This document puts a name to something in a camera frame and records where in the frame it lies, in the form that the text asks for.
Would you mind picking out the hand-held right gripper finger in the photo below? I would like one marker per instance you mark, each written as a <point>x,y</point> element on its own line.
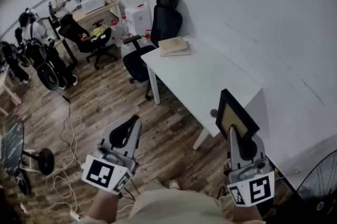
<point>260,149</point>
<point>235,149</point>

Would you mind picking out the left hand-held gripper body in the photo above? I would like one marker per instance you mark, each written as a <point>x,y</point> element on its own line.
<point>105,173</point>

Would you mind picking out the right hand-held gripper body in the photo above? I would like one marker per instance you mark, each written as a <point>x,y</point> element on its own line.
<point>250,178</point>

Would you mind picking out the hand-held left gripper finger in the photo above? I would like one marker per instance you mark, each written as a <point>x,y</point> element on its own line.
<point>108,133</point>
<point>135,138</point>

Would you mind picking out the black framed picture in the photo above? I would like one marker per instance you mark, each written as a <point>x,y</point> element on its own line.
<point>229,112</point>

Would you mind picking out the person's left forearm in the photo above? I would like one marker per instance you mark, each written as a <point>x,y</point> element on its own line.
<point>102,207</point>

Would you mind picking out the person's right forearm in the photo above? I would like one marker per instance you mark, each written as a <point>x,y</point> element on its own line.
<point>246,213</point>

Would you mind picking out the small round silver cap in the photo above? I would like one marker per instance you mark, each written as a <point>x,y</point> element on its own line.
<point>213,112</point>

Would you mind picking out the white power strip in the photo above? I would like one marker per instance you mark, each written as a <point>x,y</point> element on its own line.
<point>75,215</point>

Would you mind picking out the black round stool base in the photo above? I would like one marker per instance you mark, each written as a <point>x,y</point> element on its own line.
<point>47,161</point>

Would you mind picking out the person's shoe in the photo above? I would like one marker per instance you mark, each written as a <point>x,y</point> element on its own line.
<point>174,184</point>

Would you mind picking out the large black floor fan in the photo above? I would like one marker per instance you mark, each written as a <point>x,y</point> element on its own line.
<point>318,186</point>

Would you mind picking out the person's beige clothing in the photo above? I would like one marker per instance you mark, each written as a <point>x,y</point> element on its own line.
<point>173,207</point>

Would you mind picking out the small black floor fan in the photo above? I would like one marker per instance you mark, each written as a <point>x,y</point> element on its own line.
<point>48,77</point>

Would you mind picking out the water jug with red cap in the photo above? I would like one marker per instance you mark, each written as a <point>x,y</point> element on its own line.
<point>127,46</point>
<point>147,37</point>
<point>116,32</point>

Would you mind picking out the black marble round table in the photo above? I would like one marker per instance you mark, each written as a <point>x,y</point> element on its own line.
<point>11,146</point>

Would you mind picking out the black reclined office chair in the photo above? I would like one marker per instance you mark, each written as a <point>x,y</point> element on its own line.
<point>79,39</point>

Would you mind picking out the tan book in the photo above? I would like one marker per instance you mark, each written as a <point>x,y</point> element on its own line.
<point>184,52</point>

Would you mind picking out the yellow-green cloth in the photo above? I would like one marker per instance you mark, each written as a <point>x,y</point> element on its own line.
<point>99,31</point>

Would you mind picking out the light wood table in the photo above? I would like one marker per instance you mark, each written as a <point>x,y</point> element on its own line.
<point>6,83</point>

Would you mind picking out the white water dispenser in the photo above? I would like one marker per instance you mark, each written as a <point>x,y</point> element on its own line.
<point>138,20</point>

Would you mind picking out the black high-back office chair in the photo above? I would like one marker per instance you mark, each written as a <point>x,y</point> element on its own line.
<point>164,23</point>

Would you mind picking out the wooden table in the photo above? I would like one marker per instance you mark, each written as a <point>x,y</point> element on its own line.
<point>92,14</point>

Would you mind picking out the white box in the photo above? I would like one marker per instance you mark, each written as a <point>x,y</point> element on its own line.
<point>92,3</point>

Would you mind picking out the white table with black legs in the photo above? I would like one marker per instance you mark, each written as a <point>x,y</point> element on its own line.
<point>61,41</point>

